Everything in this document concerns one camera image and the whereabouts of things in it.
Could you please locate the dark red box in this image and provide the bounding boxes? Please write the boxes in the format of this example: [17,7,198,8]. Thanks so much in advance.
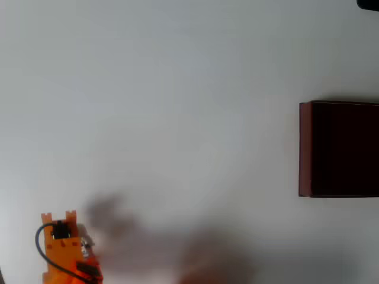
[298,100,379,198]

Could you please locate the black object at corner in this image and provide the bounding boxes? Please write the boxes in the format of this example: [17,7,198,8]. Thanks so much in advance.
[356,0,379,12]

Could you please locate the blue cable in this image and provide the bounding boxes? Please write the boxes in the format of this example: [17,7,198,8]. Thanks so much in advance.
[35,222,89,282]

